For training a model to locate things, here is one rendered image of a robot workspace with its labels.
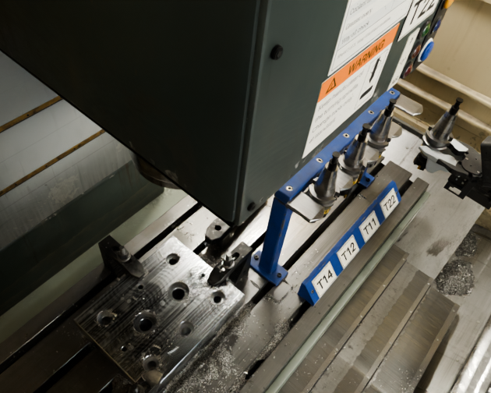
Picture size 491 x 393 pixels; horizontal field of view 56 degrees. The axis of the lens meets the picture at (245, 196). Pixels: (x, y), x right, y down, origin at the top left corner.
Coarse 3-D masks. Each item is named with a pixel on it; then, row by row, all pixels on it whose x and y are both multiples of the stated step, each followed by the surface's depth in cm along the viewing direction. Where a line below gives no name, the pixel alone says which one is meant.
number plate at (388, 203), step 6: (390, 192) 132; (384, 198) 130; (390, 198) 132; (396, 198) 134; (384, 204) 130; (390, 204) 132; (396, 204) 134; (384, 210) 130; (390, 210) 132; (384, 216) 131
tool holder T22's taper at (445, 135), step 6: (444, 114) 104; (450, 114) 103; (456, 114) 103; (444, 120) 104; (450, 120) 103; (438, 126) 106; (444, 126) 105; (450, 126) 104; (432, 132) 108; (438, 132) 106; (444, 132) 105; (450, 132) 106; (438, 138) 107; (444, 138) 107
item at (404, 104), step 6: (402, 96) 118; (396, 102) 116; (402, 102) 116; (408, 102) 116; (414, 102) 116; (402, 108) 115; (408, 108) 115; (414, 108) 115; (420, 108) 115; (408, 114) 114; (414, 114) 114; (420, 114) 114
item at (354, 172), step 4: (344, 152) 103; (340, 156) 101; (340, 160) 100; (364, 160) 101; (340, 164) 100; (344, 164) 100; (364, 164) 100; (344, 168) 99; (348, 168) 99; (352, 168) 99; (356, 168) 99; (360, 168) 101; (364, 168) 100; (348, 172) 99; (352, 172) 99; (356, 172) 99; (360, 172) 102; (356, 176) 100
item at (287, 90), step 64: (0, 0) 54; (64, 0) 44; (128, 0) 38; (192, 0) 33; (256, 0) 29; (320, 0) 35; (64, 64) 52; (128, 64) 43; (192, 64) 37; (256, 64) 33; (320, 64) 41; (384, 64) 57; (128, 128) 51; (192, 128) 42; (256, 128) 38; (192, 192) 50; (256, 192) 47
